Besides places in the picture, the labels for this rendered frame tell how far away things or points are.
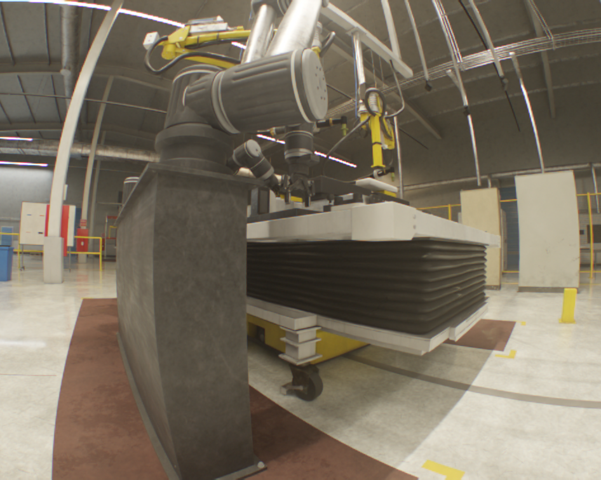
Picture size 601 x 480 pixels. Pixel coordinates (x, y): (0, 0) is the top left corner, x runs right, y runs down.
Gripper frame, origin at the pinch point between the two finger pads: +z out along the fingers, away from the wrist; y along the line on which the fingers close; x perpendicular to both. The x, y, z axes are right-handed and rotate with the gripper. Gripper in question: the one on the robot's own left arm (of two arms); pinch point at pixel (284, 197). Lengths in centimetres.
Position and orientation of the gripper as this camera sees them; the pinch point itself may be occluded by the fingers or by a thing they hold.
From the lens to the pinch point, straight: 160.3
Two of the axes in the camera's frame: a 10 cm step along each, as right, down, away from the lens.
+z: 5.6, 6.7, 4.9
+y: -6.7, 0.3, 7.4
